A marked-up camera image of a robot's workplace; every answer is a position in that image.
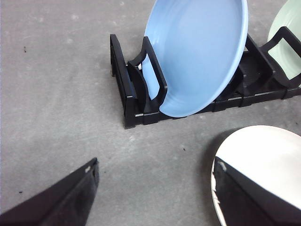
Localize white plate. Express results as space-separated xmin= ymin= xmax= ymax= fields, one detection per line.
xmin=211 ymin=125 xmax=301 ymax=226

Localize blue plate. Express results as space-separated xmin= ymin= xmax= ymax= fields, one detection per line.
xmin=143 ymin=0 xmax=248 ymax=117

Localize green plate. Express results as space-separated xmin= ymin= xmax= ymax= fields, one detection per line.
xmin=267 ymin=0 xmax=301 ymax=79

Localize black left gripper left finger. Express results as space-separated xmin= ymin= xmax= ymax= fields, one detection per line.
xmin=0 ymin=157 xmax=99 ymax=226

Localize black plastic dish rack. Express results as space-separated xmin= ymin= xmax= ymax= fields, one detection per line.
xmin=110 ymin=27 xmax=301 ymax=129

